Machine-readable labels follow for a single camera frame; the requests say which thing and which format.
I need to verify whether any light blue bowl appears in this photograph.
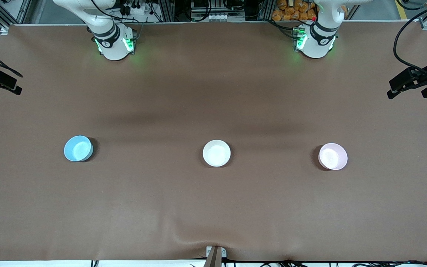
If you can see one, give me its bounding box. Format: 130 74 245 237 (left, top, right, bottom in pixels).
64 135 94 162

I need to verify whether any brown table cloth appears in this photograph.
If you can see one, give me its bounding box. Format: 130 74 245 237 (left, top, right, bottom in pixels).
0 21 427 262

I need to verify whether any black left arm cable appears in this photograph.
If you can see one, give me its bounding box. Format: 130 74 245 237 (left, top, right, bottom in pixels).
393 0 427 72

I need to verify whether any white bowl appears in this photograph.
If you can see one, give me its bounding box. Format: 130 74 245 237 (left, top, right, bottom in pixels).
203 139 232 167

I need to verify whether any pale pink bowl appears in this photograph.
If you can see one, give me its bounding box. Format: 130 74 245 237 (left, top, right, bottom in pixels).
318 143 348 171

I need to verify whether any aluminium frame post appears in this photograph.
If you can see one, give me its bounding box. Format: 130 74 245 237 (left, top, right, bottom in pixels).
158 0 175 22

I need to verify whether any pile of orange items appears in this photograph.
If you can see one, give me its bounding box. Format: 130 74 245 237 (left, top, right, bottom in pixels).
272 0 317 22

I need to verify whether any white power strip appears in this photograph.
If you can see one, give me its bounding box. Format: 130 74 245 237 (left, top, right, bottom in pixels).
119 0 146 16

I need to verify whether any grey metal table clamp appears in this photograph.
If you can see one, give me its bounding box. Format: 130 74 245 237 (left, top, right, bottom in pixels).
206 245 227 267

